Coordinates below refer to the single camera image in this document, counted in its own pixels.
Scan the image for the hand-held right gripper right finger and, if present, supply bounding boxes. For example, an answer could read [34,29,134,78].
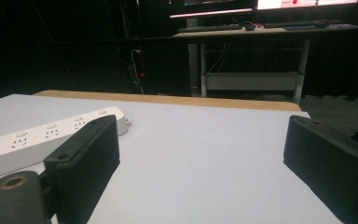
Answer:
[282,114,358,224]

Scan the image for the black keyboard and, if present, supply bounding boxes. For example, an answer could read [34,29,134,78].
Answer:
[263,20,321,30]
[178,23,243,34]

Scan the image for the computer monitor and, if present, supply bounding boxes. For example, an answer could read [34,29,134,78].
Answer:
[256,0,358,11]
[169,0,258,19]

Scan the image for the white cable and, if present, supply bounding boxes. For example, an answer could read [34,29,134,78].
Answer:
[130,48,145,94]

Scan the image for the white table cover sheet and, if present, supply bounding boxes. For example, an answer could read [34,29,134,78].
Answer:
[0,93,349,224]

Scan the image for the white-framed office desk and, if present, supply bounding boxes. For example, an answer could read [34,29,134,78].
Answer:
[173,24,358,105]

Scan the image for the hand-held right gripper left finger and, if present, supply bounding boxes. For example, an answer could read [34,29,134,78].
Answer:
[43,114,121,224]

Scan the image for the white power strip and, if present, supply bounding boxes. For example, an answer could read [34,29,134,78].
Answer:
[0,105,132,177]

